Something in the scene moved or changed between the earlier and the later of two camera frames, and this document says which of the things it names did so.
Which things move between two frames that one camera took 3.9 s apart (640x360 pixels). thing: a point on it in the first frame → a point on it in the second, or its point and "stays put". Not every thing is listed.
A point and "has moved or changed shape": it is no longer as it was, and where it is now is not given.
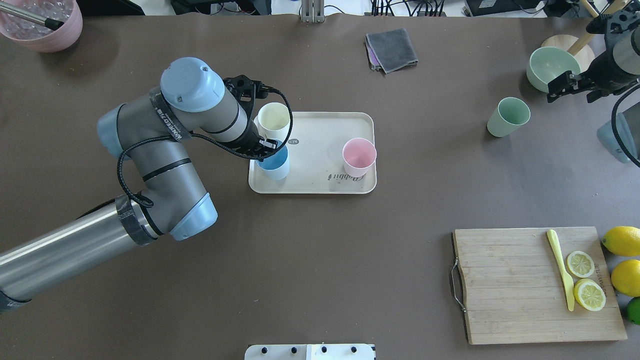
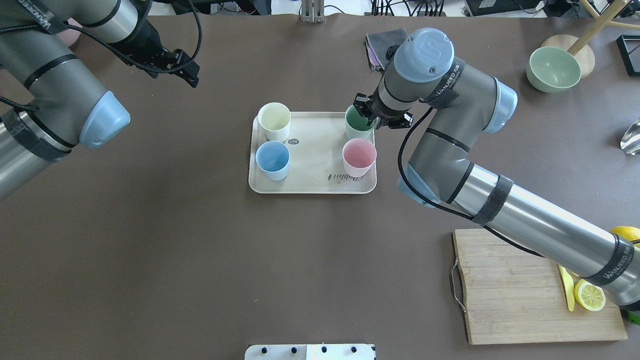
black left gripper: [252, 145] → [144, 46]
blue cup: [276, 166] stays put
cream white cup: [273, 120] stays put
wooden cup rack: [575, 44] stays put
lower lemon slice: [589, 295] stays put
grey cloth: [393, 48] stays put
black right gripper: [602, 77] → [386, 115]
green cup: [511, 112] has moved or changed shape
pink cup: [359, 155] stays put
